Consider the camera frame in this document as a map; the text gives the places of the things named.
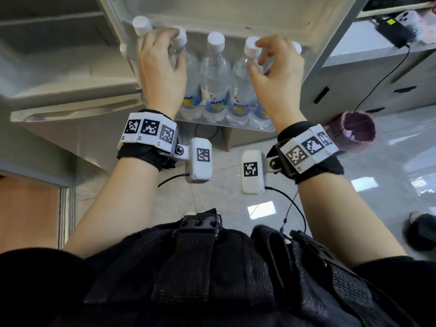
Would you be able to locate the person's left hand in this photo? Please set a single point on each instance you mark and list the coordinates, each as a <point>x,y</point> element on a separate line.
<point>156,74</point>

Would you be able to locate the person's right hand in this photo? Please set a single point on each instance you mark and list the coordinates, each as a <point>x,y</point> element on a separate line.
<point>282,81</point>

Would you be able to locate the clear water bottle blue label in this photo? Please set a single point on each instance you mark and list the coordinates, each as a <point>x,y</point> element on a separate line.
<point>260,115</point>
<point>240,95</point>
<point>215,81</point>
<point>141,25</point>
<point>192,85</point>

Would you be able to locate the clear fridge door shelf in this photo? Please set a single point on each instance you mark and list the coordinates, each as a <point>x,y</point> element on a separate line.
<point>238,128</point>

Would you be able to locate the grey fridge door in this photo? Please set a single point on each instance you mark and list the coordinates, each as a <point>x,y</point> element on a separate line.
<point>272,13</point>

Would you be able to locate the person's left forearm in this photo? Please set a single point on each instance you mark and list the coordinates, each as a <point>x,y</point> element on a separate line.
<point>115,207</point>

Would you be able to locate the person's right forearm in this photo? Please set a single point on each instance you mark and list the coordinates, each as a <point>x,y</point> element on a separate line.
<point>344,221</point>

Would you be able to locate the person's white shoe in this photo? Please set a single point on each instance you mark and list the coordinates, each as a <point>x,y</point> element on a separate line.
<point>190,213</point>

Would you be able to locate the person's black shirt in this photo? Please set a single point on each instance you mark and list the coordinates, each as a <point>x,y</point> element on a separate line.
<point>34,289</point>

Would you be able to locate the left wristband with marker tags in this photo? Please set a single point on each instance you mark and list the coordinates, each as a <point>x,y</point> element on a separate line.
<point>146,127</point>

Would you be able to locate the wristband with marker tags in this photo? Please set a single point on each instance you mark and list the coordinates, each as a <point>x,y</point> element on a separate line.
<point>310,149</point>
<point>146,127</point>

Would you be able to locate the grey cabinet with speckled counter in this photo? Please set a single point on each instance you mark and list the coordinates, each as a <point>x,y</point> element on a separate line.
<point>340,81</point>

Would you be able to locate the right wristband with marker tags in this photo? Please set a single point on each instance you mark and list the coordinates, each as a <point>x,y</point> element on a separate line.
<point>310,149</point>

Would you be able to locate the pink waste bin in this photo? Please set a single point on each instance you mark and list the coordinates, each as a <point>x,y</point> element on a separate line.
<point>357,129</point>

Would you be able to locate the black charger box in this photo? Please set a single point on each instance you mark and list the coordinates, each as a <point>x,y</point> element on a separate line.
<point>391,32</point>

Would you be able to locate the white smartphone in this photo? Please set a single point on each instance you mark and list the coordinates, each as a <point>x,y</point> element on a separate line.
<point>410,22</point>

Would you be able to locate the pink patterned pad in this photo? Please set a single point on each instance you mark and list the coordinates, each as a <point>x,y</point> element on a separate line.
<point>429,28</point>

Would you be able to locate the black chest harness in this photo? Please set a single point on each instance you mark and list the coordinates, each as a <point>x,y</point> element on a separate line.
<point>197,262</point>

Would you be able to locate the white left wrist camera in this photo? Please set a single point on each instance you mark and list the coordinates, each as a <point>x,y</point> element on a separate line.
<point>201,170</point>

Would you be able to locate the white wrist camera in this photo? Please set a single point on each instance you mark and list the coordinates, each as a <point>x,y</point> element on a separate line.
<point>252,185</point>
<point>201,170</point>

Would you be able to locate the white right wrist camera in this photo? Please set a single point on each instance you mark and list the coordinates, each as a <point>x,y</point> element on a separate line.
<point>252,185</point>

